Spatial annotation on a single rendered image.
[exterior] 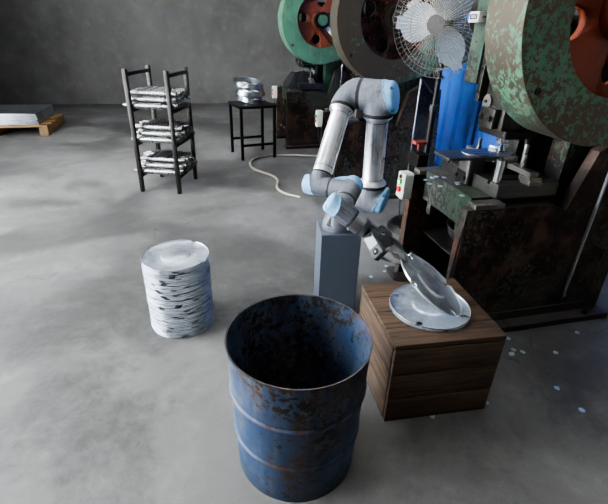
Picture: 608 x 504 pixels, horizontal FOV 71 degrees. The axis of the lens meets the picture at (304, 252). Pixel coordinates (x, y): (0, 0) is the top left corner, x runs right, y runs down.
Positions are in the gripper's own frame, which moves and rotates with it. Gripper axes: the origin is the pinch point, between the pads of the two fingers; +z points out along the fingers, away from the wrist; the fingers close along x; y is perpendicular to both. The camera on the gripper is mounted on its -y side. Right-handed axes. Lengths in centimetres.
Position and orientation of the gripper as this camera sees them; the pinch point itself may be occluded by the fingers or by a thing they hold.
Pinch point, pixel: (404, 261)
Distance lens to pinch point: 156.2
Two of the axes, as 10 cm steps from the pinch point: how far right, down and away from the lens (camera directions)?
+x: -5.9, 6.7, 4.4
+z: 7.9, 5.8, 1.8
